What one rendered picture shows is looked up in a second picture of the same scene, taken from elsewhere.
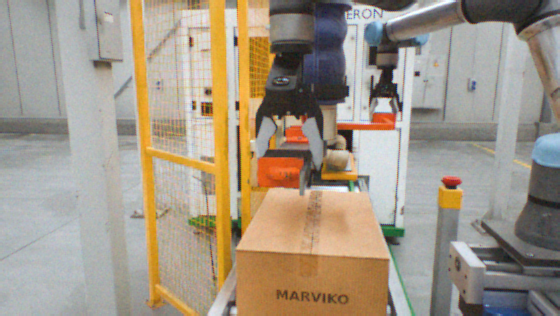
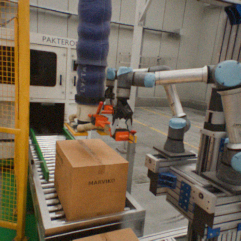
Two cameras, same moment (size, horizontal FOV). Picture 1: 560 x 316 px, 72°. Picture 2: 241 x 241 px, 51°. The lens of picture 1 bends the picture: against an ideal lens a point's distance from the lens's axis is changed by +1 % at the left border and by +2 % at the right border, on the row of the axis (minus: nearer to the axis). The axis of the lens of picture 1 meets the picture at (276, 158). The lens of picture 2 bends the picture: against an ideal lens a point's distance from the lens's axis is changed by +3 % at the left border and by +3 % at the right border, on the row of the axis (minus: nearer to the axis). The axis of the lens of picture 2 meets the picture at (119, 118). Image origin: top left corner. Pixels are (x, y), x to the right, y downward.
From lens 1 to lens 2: 0.84 m
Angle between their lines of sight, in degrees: 32
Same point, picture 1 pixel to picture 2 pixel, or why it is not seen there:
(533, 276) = (171, 161)
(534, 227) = (170, 146)
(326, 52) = (100, 84)
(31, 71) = not seen: outside the picture
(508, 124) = (131, 101)
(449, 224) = (132, 148)
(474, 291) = (156, 168)
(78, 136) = not seen: outside the picture
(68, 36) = not seen: outside the picture
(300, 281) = (98, 176)
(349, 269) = (116, 168)
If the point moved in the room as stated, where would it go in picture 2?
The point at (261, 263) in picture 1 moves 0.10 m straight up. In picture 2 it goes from (83, 171) to (84, 156)
